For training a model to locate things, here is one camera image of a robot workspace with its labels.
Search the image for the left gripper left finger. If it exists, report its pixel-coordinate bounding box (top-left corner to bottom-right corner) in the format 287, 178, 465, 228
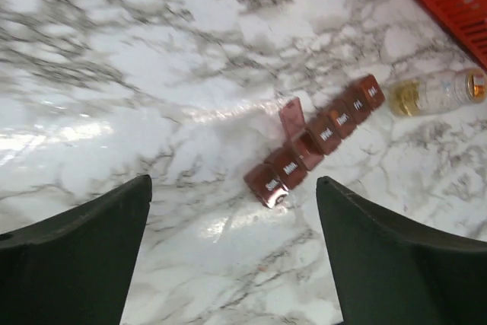
1, 175, 152, 324

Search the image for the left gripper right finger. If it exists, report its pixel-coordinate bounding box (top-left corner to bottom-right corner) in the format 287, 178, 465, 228
316, 177, 486, 324

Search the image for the clear pill bottle orange label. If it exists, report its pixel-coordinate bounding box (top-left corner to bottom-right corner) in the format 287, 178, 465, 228
387, 68, 486, 116

